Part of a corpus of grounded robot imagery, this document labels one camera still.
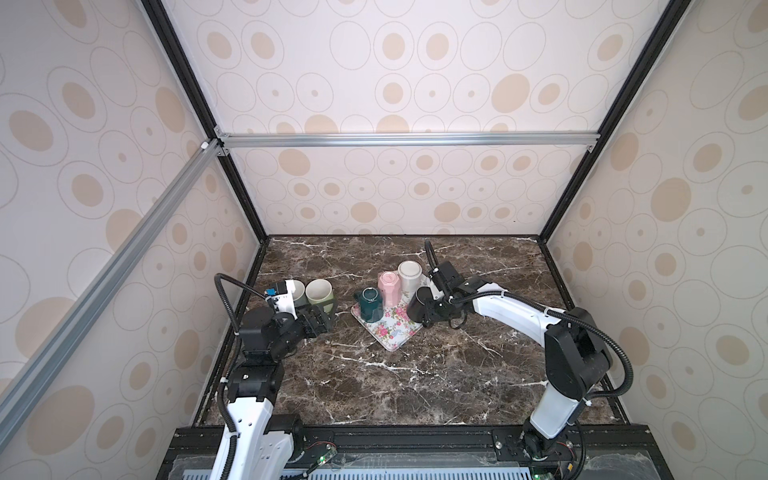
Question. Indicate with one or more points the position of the dark teal mug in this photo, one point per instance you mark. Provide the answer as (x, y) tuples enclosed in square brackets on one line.
[(370, 303)]

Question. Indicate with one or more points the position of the horizontal aluminium bar back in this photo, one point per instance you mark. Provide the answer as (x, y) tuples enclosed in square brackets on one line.
[(420, 139)]

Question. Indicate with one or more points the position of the white mug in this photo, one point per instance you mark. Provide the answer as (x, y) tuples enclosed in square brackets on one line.
[(410, 273)]

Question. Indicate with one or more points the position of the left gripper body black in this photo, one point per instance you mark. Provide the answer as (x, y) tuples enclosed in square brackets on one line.
[(307, 328)]

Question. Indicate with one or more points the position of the pink faceted mug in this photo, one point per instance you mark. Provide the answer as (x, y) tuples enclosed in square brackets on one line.
[(389, 285)]

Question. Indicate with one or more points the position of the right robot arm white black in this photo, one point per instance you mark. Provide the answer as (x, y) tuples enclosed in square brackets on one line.
[(582, 362)]

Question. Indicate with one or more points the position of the light green mug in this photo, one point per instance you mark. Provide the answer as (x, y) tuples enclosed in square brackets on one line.
[(320, 292)]

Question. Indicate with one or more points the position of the floral rectangular tray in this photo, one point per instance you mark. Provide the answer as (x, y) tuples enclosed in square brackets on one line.
[(394, 327)]

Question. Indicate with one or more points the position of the black mug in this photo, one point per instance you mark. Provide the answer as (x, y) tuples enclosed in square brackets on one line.
[(420, 306)]

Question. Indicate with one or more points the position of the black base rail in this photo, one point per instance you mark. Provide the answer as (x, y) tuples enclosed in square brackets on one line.
[(603, 451)]

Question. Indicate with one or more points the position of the grey mug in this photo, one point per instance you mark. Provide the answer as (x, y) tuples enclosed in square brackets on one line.
[(298, 293)]

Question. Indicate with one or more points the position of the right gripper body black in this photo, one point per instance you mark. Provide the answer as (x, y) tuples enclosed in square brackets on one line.
[(440, 309)]

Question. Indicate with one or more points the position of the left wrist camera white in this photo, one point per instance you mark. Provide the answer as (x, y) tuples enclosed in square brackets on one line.
[(280, 297)]

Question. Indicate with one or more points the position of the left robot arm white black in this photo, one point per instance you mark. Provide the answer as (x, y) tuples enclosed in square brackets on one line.
[(255, 443)]

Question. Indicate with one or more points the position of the diagonal aluminium bar left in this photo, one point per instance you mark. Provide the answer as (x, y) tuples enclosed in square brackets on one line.
[(42, 369)]

